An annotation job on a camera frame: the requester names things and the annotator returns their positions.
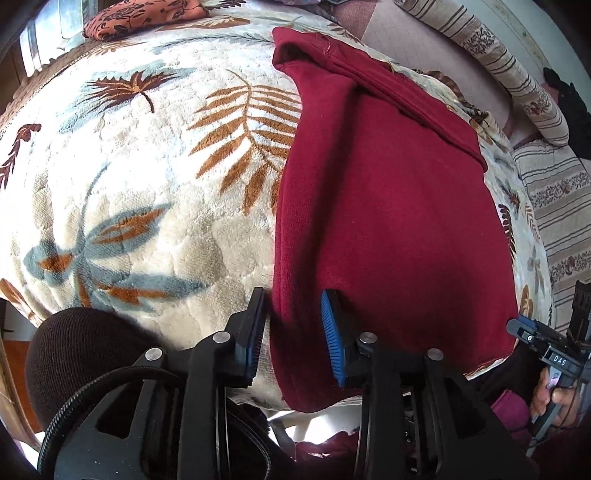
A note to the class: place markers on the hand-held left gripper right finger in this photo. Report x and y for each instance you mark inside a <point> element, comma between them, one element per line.
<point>332,341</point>

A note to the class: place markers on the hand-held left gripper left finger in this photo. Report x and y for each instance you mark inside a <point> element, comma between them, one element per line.
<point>251,341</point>

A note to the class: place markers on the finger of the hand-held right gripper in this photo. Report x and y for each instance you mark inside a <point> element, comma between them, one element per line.
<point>521,330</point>

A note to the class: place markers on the dark red garment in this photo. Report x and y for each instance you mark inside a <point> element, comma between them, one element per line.
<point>392,207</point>

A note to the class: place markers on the person's right hand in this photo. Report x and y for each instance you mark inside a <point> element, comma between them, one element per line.
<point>561,401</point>

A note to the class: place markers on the striped floral pillow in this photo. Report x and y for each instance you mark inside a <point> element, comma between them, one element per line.
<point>558,207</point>

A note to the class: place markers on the dark brown knit cap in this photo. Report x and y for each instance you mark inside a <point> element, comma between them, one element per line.
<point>78,355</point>

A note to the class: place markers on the leaf print fleece blanket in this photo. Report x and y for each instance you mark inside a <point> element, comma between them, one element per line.
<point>138,184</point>

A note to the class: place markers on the black cloth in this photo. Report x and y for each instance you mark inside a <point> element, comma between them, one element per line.
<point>565,97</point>

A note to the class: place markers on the striped floral rolled quilt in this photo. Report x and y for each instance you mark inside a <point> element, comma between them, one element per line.
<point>503,64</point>

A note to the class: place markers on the orange floral cloth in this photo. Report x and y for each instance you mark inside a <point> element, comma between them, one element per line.
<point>138,16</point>

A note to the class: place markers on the metal window frame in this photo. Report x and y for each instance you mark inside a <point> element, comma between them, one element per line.
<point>55,32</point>

